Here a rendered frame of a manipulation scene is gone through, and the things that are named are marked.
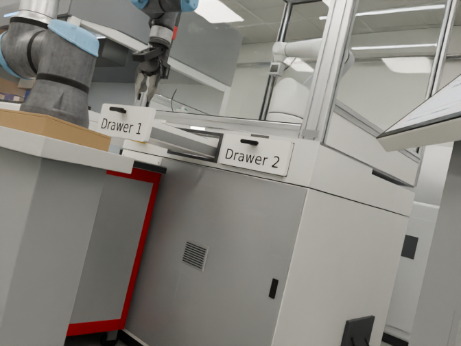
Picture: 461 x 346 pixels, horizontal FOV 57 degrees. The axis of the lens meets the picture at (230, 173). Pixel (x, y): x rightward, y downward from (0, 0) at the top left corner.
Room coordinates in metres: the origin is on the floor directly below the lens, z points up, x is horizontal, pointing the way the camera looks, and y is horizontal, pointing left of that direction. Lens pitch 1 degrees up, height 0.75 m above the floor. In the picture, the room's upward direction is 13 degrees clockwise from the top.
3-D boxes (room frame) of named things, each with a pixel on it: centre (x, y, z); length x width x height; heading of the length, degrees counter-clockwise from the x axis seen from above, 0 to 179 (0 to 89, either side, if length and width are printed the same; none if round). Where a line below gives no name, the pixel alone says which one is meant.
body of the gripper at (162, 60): (1.46, 0.34, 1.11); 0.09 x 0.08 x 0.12; 160
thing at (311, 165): (1.98, -0.18, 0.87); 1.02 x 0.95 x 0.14; 48
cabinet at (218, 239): (1.98, -0.18, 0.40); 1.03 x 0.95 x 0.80; 48
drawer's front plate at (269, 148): (1.44, -0.06, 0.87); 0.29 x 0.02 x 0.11; 48
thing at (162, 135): (1.56, 0.25, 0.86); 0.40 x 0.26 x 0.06; 138
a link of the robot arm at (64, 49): (0.98, 0.43, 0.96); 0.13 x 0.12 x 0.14; 62
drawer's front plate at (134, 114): (1.41, 0.39, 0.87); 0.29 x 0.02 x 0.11; 48
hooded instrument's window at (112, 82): (3.04, 1.22, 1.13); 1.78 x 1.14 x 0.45; 48
